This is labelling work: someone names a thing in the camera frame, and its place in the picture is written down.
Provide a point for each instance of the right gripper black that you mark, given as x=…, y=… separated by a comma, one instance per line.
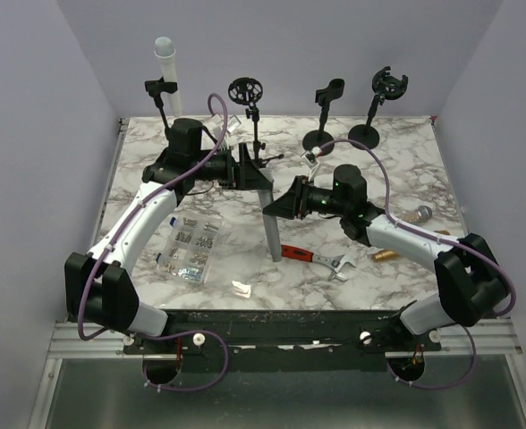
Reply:
x=294, y=201

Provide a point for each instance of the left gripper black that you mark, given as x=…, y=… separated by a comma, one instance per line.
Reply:
x=242, y=175

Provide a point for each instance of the silver condenser microphone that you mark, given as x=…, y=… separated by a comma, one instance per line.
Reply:
x=270, y=224

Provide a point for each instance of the gold microphone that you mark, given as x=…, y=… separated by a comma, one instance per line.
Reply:
x=384, y=256

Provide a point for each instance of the glitter rhinestone microphone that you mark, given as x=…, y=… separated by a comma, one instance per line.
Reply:
x=419, y=215

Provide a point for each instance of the black shock mount round stand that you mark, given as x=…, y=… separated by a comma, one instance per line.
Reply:
x=386, y=87

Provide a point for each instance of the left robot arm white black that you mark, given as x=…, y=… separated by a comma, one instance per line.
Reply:
x=98, y=284

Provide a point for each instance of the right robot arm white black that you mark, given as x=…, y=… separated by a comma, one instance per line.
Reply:
x=469, y=285

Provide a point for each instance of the black clip stand round base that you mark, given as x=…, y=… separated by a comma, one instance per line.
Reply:
x=155, y=89

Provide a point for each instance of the white microphone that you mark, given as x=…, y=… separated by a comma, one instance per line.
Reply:
x=165, y=53

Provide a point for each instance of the small clear plastic bag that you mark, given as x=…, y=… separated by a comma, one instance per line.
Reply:
x=241, y=290

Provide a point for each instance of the clear screw organizer box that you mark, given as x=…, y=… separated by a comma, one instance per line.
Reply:
x=190, y=247

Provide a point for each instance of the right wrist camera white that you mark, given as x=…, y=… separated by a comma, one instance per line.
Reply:
x=310, y=158

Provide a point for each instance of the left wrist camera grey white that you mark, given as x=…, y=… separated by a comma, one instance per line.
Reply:
x=233, y=125

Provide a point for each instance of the red handle adjustable wrench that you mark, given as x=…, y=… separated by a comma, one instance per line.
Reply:
x=334, y=264

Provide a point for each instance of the black tripod shock mount stand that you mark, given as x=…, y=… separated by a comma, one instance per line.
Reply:
x=247, y=92

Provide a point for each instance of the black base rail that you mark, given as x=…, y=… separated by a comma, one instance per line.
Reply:
x=206, y=341

